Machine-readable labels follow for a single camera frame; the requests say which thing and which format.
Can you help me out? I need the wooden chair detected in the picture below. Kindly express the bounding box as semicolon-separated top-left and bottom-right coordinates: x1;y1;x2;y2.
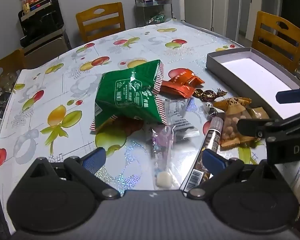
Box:
251;10;300;72
76;2;126;43
0;49;25;93

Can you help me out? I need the long orange snack packet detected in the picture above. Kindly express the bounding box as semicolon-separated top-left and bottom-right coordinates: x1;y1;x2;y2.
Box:
160;80;196;99

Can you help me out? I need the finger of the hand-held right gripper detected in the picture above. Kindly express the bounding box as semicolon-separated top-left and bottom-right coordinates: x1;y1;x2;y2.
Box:
276;86;300;105
236;111;300;141

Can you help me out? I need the green packet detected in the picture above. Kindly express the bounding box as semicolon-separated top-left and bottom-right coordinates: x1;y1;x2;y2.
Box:
151;14;167;23

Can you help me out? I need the tan packet of nuts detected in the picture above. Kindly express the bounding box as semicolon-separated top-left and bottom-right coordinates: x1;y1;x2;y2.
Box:
213;97;256;148

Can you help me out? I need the short orange snack packet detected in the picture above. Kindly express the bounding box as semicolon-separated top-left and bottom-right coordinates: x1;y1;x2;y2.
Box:
168;68;205;87

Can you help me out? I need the dark brown twist-wrapped candy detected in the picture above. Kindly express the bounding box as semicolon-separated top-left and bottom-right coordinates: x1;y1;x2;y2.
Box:
202;89;227;102

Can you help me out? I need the white door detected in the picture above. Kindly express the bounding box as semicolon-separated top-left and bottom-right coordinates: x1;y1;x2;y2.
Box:
184;0;240;32

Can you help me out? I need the silver clear snack packet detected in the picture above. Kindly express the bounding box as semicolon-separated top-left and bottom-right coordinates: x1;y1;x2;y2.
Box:
145;99;200;140

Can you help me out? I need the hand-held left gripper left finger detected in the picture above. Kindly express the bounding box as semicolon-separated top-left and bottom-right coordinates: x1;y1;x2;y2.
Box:
27;147;120;200

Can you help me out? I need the black water dispenser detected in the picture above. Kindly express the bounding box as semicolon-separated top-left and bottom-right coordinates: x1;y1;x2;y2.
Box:
17;0;72;69

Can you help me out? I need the small brown paper packet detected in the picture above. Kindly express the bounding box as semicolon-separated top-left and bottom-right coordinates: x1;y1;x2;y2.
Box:
247;107;269;120

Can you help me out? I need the grey cardboard box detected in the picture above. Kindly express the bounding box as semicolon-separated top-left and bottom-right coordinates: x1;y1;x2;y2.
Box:
205;47;300;120

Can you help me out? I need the clear purple candy packet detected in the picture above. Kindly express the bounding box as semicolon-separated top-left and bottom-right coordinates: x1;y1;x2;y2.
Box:
146;125;180;189

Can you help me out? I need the small silver candy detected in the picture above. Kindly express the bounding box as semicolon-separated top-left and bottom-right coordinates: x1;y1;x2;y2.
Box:
204;101;218;117

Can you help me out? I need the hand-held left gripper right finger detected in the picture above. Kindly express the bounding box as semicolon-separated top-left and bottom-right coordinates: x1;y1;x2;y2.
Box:
186;148;275;200

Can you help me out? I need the fruit print tablecloth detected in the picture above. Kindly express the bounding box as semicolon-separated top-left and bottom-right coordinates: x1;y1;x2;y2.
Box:
0;20;300;230

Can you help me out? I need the green snack bag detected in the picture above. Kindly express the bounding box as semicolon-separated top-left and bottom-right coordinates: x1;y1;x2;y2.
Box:
90;59;167;132

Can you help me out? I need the dark brown stick packet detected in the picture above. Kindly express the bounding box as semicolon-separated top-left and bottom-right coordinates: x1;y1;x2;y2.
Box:
180;119;224;192

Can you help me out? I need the metal cart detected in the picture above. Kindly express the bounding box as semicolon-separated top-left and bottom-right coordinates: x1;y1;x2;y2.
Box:
135;0;173;28

